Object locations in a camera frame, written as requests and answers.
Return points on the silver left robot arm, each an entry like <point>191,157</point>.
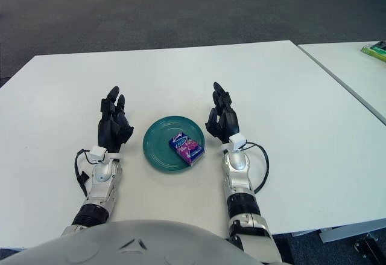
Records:
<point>101,186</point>

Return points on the blue purple gum box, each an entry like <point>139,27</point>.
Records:
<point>185,148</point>

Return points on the green flat box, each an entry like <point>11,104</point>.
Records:
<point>377,52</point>

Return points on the teal green round plate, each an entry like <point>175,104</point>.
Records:
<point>156,144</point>

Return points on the black table foot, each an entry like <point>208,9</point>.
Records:
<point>368,245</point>

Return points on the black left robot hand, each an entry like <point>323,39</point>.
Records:
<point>113,129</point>

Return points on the grey robot torso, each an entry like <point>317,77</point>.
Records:
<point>120,247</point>

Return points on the white table support beam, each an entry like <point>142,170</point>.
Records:
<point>346,231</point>

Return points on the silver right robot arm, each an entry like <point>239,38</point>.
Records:
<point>238,168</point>

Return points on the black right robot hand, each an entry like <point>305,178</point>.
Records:
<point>226,123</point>

